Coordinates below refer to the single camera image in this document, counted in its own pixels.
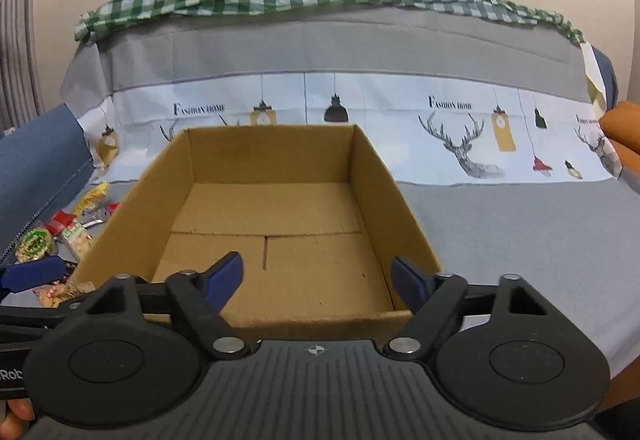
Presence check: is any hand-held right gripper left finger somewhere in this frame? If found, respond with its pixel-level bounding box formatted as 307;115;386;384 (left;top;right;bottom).
65;251;251;361

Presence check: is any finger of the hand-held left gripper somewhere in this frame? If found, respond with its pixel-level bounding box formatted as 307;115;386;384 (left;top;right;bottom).
0;254;66;294

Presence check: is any brown cardboard box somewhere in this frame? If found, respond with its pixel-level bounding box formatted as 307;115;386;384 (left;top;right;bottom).
70;124;443;356

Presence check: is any grey curtain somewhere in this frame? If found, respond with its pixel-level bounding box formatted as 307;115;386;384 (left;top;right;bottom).
0;0;46;131

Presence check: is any long green label snack packet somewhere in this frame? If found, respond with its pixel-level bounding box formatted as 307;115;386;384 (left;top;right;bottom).
47;211;94;263

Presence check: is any grey printed bed sheet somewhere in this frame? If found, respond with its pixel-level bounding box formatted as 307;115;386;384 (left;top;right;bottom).
0;5;640;421

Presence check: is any blue cushion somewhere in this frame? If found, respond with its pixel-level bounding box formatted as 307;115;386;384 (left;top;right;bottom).
0;103;96;266
595;49;621;110

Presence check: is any orange cushion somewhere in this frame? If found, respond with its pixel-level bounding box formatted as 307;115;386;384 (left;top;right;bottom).
598;101;640;196

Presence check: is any round green label snack packet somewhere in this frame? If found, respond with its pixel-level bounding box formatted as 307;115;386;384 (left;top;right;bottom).
12;226;57;266

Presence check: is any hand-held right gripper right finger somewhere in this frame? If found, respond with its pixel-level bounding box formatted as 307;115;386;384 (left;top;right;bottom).
384;256;553;361

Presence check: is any yellow snack packet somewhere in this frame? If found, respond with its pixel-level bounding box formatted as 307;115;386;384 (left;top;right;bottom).
74;181;111;216

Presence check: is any person's left hand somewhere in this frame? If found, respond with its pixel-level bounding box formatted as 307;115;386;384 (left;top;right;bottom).
0;397;34;436

